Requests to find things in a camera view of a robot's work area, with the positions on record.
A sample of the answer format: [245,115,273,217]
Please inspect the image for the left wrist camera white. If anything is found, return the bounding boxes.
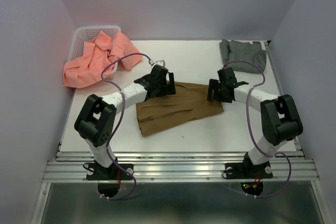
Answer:
[149,59,166,68]

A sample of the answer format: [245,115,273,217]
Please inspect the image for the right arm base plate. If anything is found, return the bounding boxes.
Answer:
[222,162,273,180]

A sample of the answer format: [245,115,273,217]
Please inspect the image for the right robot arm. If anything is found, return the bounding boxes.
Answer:
[207,68,303,179]

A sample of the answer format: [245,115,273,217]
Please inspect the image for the aluminium mounting rail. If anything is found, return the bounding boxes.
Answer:
[43,151,320,184]

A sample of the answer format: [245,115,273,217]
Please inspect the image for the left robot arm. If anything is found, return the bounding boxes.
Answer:
[74,63,176,179]

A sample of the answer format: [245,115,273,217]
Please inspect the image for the pink skirt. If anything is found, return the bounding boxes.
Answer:
[63,31,143,88]

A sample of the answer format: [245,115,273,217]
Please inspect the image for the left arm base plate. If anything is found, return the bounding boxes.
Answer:
[83,162,132,181]

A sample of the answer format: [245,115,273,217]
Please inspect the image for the white perforated plastic basket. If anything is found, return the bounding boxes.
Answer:
[68,28,120,61]

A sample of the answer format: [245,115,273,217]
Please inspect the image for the tan brown skirt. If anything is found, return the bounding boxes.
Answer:
[136,82,224,137]

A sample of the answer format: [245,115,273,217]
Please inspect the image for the grey pleated skirt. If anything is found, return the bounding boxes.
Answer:
[219,39,267,73]

